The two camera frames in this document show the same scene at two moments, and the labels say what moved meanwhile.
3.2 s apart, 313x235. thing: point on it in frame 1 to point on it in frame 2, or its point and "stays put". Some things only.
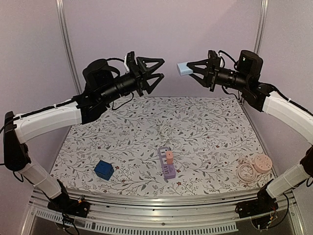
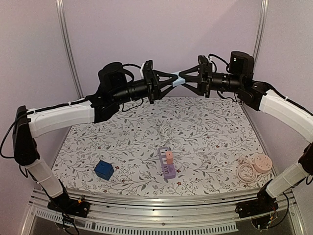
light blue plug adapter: (183, 69) to (179, 81)
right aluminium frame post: (261, 26) stays put
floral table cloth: (165, 145) stays put
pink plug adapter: (169, 157) stays put
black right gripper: (212, 75) to (204, 76)
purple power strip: (168, 170) stays put
